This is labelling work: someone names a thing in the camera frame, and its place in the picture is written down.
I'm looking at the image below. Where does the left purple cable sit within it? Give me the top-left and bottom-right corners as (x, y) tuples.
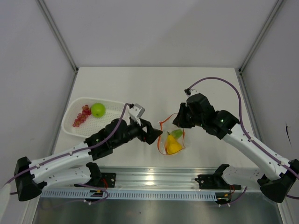
(4, 103), (134, 206)

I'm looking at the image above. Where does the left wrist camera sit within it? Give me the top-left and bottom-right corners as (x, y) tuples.
(128, 104), (145, 126)

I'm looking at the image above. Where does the white perforated plastic basket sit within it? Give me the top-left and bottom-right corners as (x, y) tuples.
(61, 97), (124, 138)

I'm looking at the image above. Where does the red grapes bunch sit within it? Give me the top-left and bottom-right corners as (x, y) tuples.
(72, 105), (92, 127)

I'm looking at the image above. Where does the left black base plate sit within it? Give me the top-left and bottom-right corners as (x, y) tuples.
(76, 173), (116, 189)

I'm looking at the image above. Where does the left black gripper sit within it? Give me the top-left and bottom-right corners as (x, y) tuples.
(112, 117), (162, 148)

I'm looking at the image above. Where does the white slotted cable duct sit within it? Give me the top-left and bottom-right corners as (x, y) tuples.
(41, 189), (217, 201)

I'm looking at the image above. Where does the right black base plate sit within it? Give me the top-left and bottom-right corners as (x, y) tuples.
(195, 174), (242, 190)

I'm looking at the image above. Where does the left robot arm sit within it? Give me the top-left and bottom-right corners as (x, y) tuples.
(14, 119), (163, 202)

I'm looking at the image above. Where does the clear zip top bag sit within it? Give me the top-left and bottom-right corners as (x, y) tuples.
(157, 113), (186, 156)

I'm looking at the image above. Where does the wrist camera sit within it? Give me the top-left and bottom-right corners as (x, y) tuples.
(184, 88), (198, 97)
(128, 104), (145, 126)

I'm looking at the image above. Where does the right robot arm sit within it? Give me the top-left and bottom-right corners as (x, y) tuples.
(173, 93), (299, 203)

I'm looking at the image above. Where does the orange fruit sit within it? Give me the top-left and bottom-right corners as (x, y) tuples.
(164, 142), (168, 154)

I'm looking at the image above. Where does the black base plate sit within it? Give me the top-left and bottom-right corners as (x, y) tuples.
(195, 174), (242, 190)
(76, 173), (116, 189)

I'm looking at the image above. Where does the yellow pear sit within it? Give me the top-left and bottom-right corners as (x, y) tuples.
(166, 134), (183, 154)

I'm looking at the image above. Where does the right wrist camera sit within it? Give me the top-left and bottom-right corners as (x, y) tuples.
(184, 88), (198, 97)

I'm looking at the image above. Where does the aluminium mounting rail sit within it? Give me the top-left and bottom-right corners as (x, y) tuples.
(42, 167), (269, 193)

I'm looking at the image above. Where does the green apple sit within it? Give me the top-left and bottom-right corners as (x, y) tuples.
(91, 103), (106, 118)

